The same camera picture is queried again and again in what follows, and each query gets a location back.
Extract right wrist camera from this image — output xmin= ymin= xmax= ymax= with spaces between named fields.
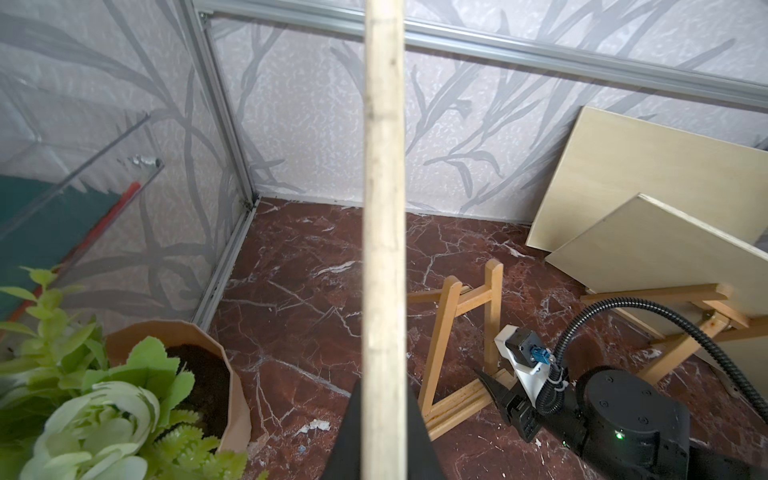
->
xmin=494 ymin=325 xmax=568 ymax=415

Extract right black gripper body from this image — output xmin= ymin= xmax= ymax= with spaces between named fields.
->
xmin=475 ymin=366 xmax=690 ymax=479

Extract wooden easel frame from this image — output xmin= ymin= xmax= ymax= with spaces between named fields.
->
xmin=407 ymin=259 xmax=515 ymax=440
xmin=579 ymin=283 xmax=768 ymax=386

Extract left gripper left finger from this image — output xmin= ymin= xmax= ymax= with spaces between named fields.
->
xmin=320 ymin=380 xmax=362 ymax=480

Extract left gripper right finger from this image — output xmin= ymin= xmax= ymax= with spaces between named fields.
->
xmin=407 ymin=391 xmax=446 ymax=480

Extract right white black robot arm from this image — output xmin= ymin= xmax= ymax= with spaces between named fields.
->
xmin=435 ymin=284 xmax=767 ymax=479

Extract artificial flower bouquet in pot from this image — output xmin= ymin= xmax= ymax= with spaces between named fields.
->
xmin=1 ymin=269 xmax=251 ymax=479

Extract light plywood board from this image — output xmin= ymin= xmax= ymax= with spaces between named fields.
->
xmin=544 ymin=193 xmax=768 ymax=397
xmin=526 ymin=107 xmax=767 ymax=251
xmin=361 ymin=0 xmax=408 ymax=479

